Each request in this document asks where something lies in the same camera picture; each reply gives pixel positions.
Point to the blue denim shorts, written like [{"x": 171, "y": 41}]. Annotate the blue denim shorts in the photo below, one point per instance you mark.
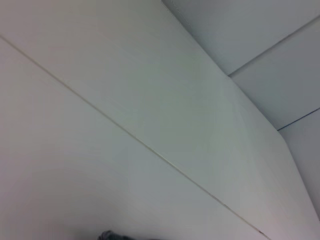
[{"x": 112, "y": 236}]

